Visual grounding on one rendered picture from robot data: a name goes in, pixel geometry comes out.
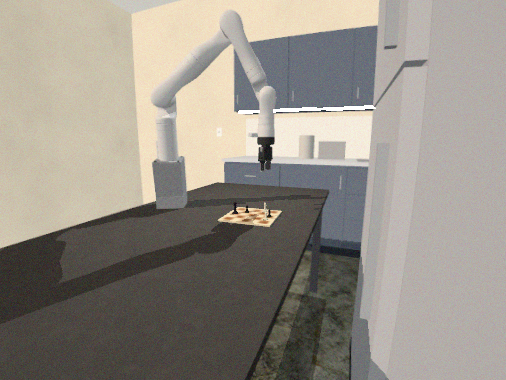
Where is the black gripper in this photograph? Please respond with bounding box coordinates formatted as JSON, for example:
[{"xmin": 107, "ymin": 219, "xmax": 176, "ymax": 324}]
[{"xmin": 257, "ymin": 137, "xmax": 275, "ymax": 172}]

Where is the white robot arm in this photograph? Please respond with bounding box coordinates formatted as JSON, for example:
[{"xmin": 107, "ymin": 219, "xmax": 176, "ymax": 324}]
[{"xmin": 150, "ymin": 9, "xmax": 276, "ymax": 161}]

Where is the brown and cream chessboard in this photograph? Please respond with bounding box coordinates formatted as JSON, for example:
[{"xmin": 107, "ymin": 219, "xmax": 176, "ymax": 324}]
[{"xmin": 218, "ymin": 207, "xmax": 282, "ymax": 227}]

